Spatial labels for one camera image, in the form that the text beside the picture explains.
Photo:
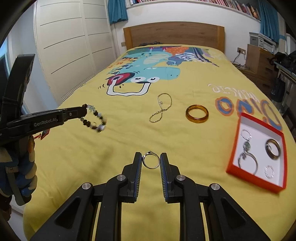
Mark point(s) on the teal curtain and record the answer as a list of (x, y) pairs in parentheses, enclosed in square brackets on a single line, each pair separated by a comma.
[(117, 11), (269, 21)]

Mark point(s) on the cluttered desk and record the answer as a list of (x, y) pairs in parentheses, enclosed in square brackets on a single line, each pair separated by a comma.
[(283, 90)]

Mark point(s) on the amber translucent bangle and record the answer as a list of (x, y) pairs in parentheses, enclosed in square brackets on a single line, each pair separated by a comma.
[(197, 113)]

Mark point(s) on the gloved left hand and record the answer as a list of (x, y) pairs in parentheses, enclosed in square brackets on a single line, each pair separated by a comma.
[(18, 170)]

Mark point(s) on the silver wristwatch blue dial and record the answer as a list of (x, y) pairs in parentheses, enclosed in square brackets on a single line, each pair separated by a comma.
[(245, 154)]

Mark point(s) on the row of books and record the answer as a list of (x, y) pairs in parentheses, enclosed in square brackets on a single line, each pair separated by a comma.
[(236, 6)]

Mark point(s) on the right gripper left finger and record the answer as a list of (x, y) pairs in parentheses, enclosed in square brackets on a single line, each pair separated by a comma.
[(132, 172)]

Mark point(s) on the teal curtain left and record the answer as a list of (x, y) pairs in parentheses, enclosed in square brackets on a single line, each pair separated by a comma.
[(117, 11)]

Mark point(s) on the red jewelry box tray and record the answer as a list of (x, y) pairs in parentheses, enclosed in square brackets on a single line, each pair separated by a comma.
[(271, 174)]

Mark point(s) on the yellow dinosaur bedspread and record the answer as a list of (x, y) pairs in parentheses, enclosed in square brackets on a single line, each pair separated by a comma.
[(144, 95)]

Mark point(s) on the white printer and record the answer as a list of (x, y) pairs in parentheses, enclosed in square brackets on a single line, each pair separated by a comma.
[(262, 41)]

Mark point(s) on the wall power socket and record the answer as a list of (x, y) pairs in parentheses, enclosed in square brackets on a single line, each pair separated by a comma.
[(241, 51)]

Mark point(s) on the dark brown wooden bangle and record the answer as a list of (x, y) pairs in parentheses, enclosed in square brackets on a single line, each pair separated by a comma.
[(272, 149)]

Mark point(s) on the teal curtain right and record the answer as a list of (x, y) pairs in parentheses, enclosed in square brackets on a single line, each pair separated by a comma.
[(269, 21)]

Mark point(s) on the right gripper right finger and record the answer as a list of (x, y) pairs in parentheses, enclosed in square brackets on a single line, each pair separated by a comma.
[(171, 192)]

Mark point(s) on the wooden nightstand drawers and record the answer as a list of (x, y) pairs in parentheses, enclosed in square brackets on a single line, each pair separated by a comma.
[(258, 69)]

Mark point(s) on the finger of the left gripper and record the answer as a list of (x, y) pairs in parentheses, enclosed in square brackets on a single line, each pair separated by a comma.
[(74, 112)]

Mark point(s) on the white wardrobe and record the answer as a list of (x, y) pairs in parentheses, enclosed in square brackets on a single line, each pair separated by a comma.
[(73, 41)]

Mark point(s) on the wooden headboard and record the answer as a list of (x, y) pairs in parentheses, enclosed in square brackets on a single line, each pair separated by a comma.
[(184, 33)]

